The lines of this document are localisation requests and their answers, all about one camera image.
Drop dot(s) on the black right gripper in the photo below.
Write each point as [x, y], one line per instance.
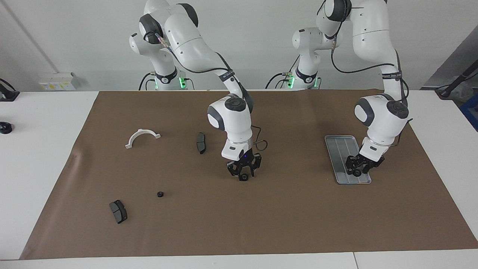
[244, 160]

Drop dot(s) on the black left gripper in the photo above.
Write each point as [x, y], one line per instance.
[368, 158]

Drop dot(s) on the black bearing gear silver centre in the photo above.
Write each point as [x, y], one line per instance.
[244, 177]
[357, 173]

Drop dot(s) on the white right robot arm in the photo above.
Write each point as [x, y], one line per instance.
[231, 119]

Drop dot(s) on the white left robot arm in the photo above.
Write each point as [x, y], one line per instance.
[381, 119]

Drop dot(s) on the silver metal grooved tray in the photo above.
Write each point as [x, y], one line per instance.
[336, 149]

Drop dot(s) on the long dark grey brake pad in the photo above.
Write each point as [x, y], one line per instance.
[201, 142]

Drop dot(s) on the brown paper table mat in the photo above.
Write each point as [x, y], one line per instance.
[186, 224]

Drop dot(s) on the blue crate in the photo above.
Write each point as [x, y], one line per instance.
[471, 112]

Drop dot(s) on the black tripod leg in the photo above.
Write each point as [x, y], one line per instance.
[453, 84]

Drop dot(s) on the short dark grey brake pad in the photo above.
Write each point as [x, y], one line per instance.
[118, 211]

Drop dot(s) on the black round knob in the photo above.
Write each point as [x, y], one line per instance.
[5, 127]

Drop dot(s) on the black clamp stand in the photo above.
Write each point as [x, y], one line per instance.
[7, 95]

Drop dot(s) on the white wall socket box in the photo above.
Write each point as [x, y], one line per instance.
[56, 81]

